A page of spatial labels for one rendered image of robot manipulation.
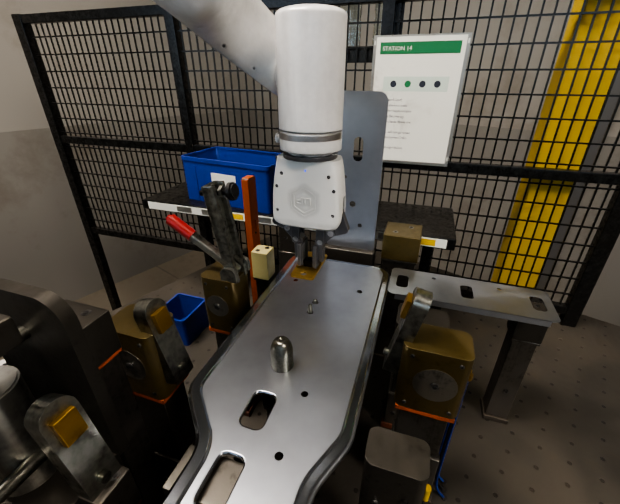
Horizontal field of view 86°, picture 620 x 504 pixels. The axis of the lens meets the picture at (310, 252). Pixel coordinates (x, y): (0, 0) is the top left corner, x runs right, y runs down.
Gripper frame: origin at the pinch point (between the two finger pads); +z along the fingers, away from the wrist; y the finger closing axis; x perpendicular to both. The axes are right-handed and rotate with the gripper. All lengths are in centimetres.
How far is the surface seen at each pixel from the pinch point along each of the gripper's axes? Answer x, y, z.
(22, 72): 98, -193, -25
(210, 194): -1.8, -15.7, -8.3
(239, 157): 52, -41, -1
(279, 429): -22.1, 3.6, 11.8
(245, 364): -14.4, -4.9, 11.9
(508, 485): -1, 39, 42
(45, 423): -33.8, -13.5, 2.6
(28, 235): 73, -200, 60
